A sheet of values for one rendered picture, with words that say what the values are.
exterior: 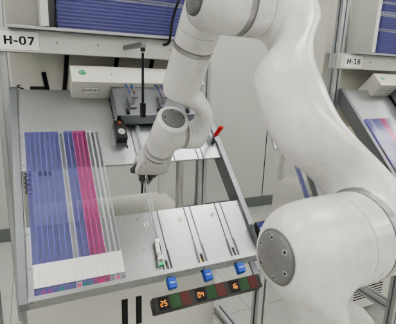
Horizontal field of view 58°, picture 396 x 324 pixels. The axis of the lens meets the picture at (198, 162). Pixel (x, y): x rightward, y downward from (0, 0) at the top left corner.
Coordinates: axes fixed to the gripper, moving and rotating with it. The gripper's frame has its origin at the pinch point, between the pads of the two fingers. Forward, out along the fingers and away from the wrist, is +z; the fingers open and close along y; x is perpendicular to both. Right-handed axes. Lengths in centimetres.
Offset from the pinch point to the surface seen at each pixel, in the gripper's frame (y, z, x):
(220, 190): -121, 172, -78
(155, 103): -6.7, -3.5, -28.3
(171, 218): -6.1, -0.1, 14.7
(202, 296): -11.0, -0.7, 38.5
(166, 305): -0.2, -0.5, 39.5
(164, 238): -2.9, -0.4, 20.7
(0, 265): 56, 164, -25
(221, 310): -37, 45, 38
